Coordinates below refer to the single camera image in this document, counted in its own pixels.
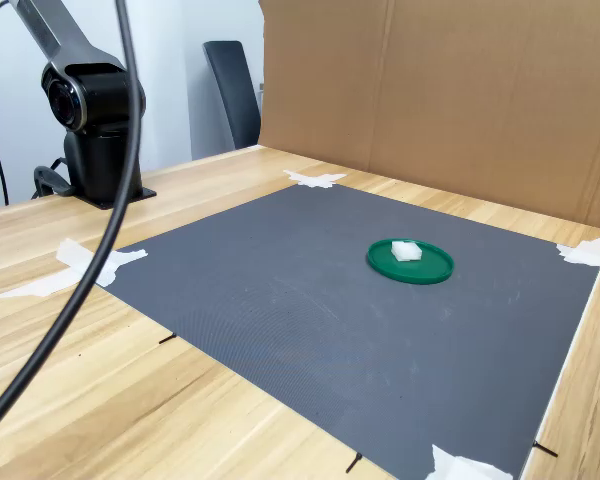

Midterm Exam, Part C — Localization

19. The large brown cardboard partition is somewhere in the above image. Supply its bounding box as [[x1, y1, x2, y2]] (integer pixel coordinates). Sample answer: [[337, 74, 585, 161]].
[[257, 0, 600, 231]]

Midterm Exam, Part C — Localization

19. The round green lid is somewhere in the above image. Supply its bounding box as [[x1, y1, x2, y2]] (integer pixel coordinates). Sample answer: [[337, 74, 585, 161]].
[[366, 238, 455, 287]]

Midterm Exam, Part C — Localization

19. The dark grey mat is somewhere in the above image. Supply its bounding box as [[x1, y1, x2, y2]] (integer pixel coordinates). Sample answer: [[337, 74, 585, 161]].
[[95, 183, 600, 480]]

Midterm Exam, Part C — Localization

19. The small white plastic terminal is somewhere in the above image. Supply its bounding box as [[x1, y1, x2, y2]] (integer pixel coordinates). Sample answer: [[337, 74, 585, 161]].
[[390, 240, 425, 264]]

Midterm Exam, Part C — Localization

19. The dark grey chair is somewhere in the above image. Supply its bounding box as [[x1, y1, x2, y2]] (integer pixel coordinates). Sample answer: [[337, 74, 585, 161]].
[[202, 40, 262, 151]]

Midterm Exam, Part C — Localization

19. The thick black camera cable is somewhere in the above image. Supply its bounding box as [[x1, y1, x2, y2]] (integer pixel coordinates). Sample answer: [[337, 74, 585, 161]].
[[0, 0, 147, 446]]

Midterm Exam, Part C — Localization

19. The black cable plug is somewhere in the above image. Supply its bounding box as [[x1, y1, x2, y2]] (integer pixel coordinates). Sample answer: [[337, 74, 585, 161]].
[[32, 157, 77, 200]]

